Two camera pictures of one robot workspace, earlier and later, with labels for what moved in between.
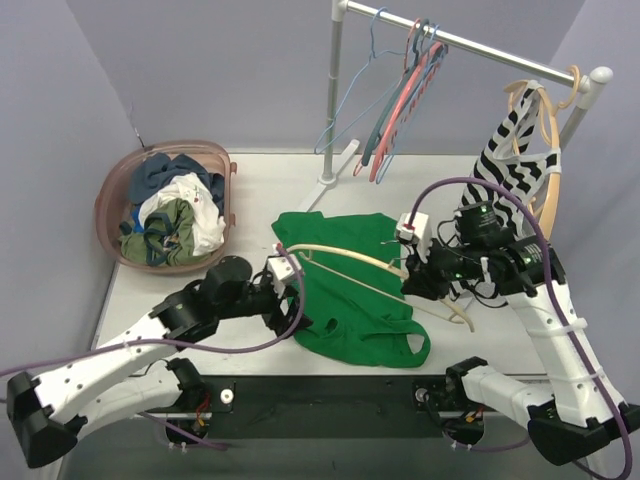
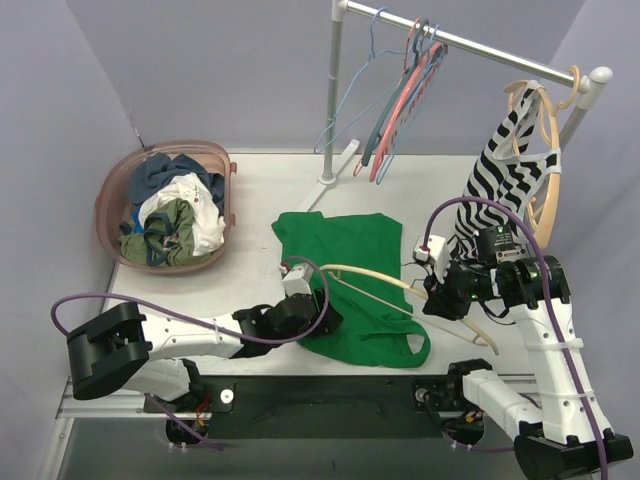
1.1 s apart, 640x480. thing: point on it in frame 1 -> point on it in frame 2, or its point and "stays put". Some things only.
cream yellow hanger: x=459 y=317 -> x=474 y=334
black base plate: x=317 y=406 stays put
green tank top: x=350 y=321 stays put
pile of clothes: x=178 y=213 stays put
